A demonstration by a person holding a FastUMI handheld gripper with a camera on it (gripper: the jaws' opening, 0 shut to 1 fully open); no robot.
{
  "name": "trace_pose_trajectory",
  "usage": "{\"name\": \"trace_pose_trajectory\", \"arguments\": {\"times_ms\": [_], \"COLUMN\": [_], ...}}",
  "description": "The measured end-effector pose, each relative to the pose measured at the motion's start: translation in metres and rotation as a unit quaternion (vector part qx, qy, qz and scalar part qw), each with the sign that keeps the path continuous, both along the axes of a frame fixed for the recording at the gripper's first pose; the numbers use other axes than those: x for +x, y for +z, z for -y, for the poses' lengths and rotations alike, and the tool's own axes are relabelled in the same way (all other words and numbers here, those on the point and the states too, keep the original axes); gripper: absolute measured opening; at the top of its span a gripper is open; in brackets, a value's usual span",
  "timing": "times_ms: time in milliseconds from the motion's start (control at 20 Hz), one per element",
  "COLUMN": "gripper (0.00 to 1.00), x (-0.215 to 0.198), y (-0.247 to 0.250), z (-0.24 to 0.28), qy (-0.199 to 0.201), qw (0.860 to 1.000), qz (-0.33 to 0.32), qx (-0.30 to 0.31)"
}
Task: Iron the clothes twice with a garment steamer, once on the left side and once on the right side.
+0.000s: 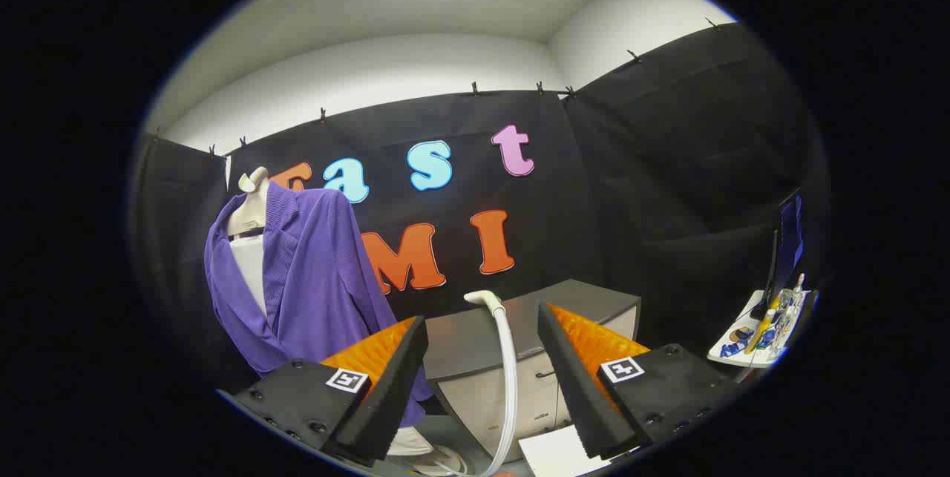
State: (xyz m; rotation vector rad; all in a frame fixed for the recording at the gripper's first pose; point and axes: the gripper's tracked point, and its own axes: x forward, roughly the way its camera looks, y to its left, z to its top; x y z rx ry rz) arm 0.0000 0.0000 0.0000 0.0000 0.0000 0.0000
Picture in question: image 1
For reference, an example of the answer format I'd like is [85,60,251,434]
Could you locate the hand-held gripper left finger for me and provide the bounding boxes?
[230,315,429,467]

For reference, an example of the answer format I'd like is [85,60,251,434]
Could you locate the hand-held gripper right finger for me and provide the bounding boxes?
[537,303,743,461]

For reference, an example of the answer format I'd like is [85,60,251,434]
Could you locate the purple corduroy jacket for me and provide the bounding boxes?
[204,182,435,427]

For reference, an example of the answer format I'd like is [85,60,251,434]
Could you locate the white paper sheet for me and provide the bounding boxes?
[518,425,617,477]

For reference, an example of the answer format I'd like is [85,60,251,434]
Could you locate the grey cabinet with dark top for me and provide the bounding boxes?
[423,278,642,463]

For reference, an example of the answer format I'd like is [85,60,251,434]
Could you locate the small white side table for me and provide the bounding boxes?
[707,288,817,368]

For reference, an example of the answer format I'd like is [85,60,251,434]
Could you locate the blue small packet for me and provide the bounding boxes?
[720,329,752,358]

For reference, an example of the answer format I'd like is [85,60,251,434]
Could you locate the yellow bottle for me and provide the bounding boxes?
[744,297,780,355]

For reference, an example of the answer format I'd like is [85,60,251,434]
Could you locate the black backdrop cloth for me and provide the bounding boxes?
[130,21,825,389]

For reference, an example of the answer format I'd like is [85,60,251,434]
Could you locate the cluster of clear bottles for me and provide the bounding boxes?
[772,274,806,352]

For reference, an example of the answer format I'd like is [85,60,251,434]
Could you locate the black computer monitor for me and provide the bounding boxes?
[750,190,806,320]

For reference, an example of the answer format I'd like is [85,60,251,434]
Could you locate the row of black cloth clips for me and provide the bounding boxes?
[152,17,724,159]

